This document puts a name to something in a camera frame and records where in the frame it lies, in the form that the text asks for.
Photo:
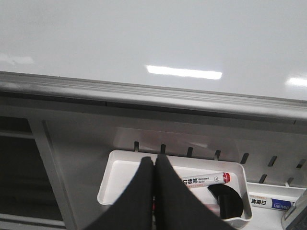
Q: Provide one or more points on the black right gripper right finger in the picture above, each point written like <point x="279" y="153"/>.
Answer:
<point x="176" y="207"/>

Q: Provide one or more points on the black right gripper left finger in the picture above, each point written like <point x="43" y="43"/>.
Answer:
<point x="133" y="210"/>

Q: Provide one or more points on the red capped whiteboard marker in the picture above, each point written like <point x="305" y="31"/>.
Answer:
<point x="206" y="179"/>

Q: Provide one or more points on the white plastic hanging tray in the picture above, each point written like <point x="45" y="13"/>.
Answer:
<point x="122" y="166"/>

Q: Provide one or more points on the black round eraser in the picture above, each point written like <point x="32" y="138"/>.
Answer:
<point x="228" y="199"/>

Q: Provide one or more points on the white pegboard panel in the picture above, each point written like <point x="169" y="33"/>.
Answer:
<point x="75" y="146"/>

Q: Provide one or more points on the white marker box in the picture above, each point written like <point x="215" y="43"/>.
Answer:
<point x="272" y="201"/>

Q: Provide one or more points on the grey device corner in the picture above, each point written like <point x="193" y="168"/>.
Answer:
<point x="296" y="217"/>

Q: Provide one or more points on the white whiteboard with grey frame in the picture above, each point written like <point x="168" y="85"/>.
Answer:
<point x="244" y="57"/>

